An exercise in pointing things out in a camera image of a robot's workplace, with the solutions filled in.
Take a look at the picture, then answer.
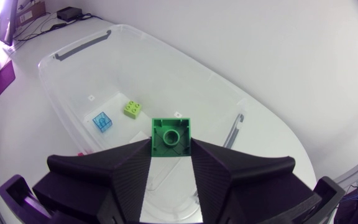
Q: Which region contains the dark screen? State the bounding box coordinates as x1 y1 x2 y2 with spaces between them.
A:
0 0 19 47

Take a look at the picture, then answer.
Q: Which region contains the lime green toy brick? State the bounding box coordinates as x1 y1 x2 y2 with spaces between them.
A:
123 100 142 120

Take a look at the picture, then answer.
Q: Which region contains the blue translucent toy brick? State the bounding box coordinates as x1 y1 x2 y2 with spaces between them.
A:
92 111 113 133

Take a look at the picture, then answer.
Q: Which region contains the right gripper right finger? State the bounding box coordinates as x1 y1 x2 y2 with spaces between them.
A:
190 138 314 224

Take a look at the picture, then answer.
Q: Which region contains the black power brick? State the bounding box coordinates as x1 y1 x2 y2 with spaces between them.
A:
56 6 83 22

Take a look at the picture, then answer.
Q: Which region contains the clear plastic container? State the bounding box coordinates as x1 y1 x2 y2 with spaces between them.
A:
37 24 249 224

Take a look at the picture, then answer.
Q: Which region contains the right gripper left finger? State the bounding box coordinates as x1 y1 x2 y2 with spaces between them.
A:
32 138 152 224

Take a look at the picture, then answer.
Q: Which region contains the black cable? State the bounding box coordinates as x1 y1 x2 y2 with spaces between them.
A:
78 12 104 21
12 17 68 42

